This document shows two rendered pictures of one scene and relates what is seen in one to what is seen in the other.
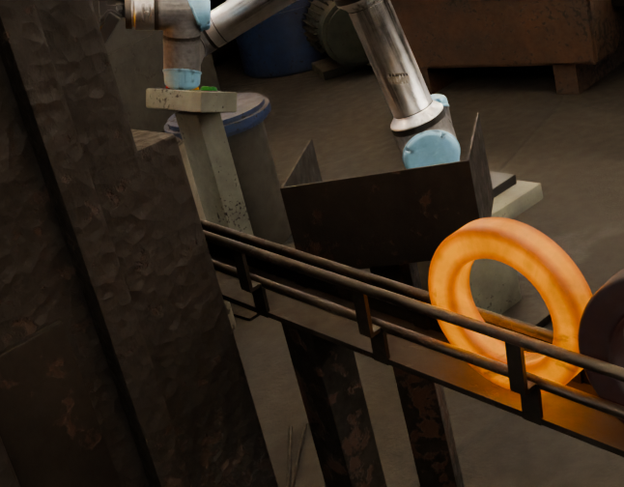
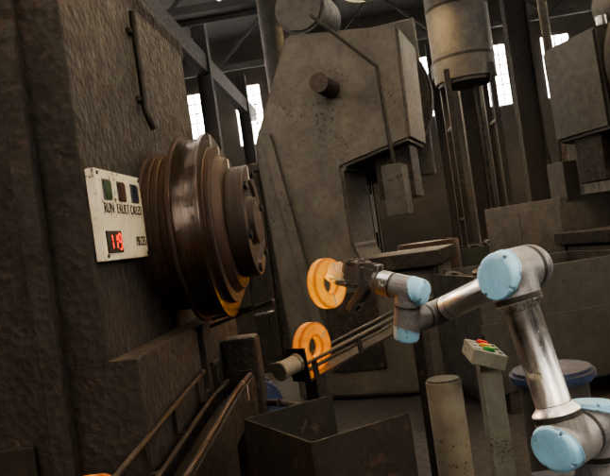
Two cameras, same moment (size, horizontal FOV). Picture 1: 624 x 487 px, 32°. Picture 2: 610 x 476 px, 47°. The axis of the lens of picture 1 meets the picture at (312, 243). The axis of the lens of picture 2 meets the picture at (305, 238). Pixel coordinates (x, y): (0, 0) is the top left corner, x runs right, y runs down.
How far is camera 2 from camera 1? 117 cm
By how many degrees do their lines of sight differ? 47
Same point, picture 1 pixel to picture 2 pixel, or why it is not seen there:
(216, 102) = (486, 360)
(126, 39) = (575, 304)
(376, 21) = (517, 325)
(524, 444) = not seen: outside the picture
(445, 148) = (562, 446)
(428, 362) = not seen: outside the picture
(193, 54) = (408, 319)
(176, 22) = (398, 296)
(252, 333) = not seen: outside the picture
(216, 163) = (490, 405)
